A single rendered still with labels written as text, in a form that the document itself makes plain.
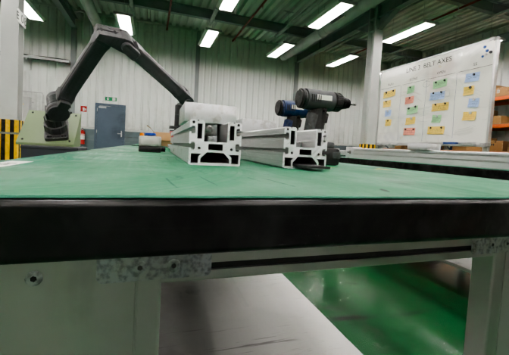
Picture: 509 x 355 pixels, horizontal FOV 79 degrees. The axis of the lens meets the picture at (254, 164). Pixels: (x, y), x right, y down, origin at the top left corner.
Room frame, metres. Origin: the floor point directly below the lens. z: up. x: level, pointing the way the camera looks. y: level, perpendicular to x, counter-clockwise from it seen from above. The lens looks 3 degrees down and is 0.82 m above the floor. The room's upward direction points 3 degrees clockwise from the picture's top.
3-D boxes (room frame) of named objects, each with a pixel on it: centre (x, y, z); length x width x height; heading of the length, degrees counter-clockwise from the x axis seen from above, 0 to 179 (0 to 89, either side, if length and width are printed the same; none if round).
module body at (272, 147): (1.03, 0.02, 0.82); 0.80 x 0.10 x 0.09; 18
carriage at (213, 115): (0.74, 0.12, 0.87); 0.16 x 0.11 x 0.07; 18
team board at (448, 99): (3.58, -1.93, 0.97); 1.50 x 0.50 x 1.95; 19
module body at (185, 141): (0.97, 0.20, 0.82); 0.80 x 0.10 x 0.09; 18
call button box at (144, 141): (1.20, 0.40, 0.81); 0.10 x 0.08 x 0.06; 108
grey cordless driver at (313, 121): (0.94, -0.21, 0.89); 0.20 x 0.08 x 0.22; 110
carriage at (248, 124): (1.03, 0.02, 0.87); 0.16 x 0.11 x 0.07; 18
